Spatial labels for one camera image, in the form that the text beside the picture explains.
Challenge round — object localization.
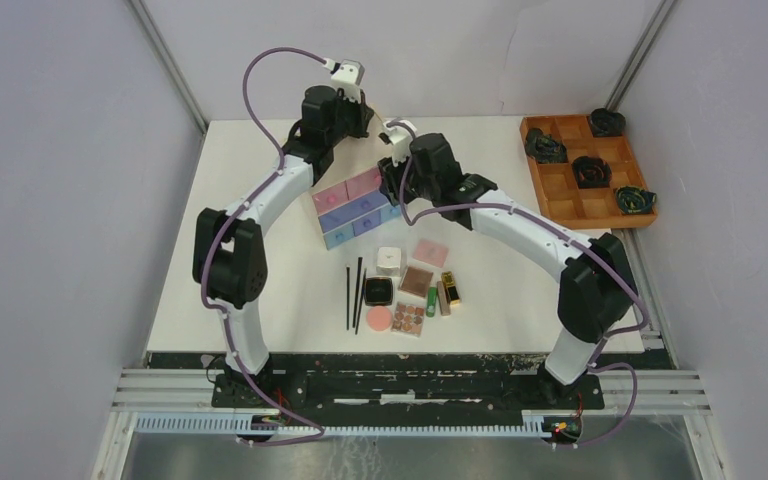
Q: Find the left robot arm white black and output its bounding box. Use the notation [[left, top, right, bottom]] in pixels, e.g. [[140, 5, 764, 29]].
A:
[[192, 85, 373, 407]]

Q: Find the pink drawer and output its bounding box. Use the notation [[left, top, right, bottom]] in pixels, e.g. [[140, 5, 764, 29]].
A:
[[312, 182, 349, 215], [345, 167, 381, 201]]

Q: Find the eyeshadow palette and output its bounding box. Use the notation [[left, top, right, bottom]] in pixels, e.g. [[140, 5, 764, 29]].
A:
[[390, 302, 426, 337]]

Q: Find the dark rolled cloth front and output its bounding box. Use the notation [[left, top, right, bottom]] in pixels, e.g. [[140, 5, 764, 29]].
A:
[[614, 185, 657, 215]]

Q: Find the white slotted cable duct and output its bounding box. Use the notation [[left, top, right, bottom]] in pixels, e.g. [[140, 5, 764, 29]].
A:
[[133, 411, 546, 439]]

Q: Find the dark rolled cloth back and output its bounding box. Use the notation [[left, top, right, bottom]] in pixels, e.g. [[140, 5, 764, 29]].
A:
[[587, 108, 627, 138]]

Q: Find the rose gold lipstick tube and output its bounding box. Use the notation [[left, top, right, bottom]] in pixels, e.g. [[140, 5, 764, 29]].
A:
[[436, 281, 451, 317]]

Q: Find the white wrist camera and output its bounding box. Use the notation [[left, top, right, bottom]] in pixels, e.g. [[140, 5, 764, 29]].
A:
[[382, 119, 417, 166], [330, 60, 365, 89]]

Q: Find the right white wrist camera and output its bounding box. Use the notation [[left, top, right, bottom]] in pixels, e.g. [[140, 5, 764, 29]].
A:
[[382, 119, 417, 166]]

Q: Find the cream drawer organizer cabinet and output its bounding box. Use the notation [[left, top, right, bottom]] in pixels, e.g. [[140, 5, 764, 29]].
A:
[[314, 179, 401, 250]]

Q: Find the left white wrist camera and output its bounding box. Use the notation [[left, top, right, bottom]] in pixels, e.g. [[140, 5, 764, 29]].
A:
[[330, 60, 365, 89]]

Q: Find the dark rolled cloth left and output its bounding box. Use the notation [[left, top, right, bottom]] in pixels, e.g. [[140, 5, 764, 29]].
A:
[[524, 128, 568, 164]]

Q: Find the white cube makeup box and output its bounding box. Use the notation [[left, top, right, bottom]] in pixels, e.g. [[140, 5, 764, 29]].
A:
[[375, 246, 403, 277]]

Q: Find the dark rolled cloth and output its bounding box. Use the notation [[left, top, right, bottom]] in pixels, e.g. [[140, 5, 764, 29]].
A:
[[587, 108, 627, 138], [572, 156, 612, 189], [614, 185, 657, 215], [524, 128, 568, 164]]

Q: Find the green lipstick tube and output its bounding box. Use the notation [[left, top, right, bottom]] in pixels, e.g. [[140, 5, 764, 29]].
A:
[[425, 287, 438, 318]]

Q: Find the black square compact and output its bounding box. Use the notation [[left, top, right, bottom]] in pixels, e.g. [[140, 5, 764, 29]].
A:
[[363, 277, 394, 307]]

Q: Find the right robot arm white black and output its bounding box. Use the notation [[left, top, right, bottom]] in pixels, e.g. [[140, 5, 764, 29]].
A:
[[378, 129, 639, 408]]

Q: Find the brown square blush compact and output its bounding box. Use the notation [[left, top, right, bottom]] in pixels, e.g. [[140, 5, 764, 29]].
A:
[[398, 266, 434, 298]]

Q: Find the orange wooden compartment tray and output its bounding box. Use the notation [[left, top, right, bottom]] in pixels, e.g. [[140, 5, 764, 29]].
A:
[[520, 114, 657, 229]]

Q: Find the pink round powder puff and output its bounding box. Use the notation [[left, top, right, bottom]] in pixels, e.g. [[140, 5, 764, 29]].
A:
[[366, 306, 393, 332]]

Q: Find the dark rolled cloth middle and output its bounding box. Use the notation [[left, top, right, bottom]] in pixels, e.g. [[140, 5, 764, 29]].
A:
[[572, 156, 612, 189]]

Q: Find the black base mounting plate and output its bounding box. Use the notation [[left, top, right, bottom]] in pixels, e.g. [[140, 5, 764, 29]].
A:
[[210, 367, 605, 412]]

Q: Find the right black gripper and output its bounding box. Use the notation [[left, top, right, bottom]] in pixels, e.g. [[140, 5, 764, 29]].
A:
[[378, 144, 439, 206]]

